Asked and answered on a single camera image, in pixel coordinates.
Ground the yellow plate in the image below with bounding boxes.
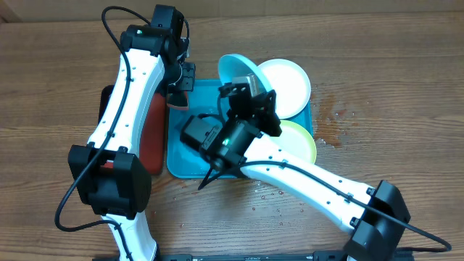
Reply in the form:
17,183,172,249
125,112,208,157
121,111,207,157
274,120,317,164

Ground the light blue plate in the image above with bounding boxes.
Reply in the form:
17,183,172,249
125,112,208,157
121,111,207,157
217,54,273,98

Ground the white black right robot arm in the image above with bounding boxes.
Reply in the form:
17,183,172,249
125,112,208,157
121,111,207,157
191,83,410,260

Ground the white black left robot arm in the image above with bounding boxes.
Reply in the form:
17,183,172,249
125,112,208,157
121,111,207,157
68,22,188,260

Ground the black tray with red liquid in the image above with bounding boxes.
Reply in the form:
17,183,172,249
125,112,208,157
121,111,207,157
88,83,166,175

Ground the teal plastic tray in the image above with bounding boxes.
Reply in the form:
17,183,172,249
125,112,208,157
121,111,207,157
167,79,313,179

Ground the white plate with red stain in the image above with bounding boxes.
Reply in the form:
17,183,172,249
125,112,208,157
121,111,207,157
258,59,311,119

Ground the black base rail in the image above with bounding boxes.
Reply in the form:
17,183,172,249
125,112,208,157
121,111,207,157
155,250,348,261

